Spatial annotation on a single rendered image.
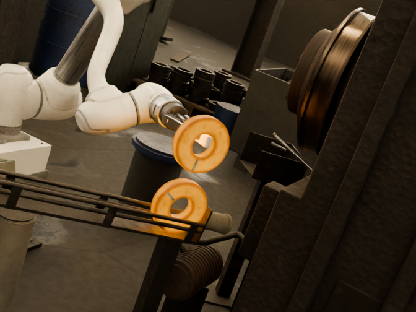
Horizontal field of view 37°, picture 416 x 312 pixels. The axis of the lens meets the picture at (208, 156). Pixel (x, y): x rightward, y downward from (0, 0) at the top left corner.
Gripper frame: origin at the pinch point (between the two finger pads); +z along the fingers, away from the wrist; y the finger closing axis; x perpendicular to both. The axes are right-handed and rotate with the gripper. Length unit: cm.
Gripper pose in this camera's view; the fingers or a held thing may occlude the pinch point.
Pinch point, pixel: (202, 138)
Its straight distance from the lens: 162.8
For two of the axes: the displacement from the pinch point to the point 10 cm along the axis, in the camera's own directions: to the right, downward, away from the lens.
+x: 3.0, -9.2, -2.4
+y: -8.4, -1.4, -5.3
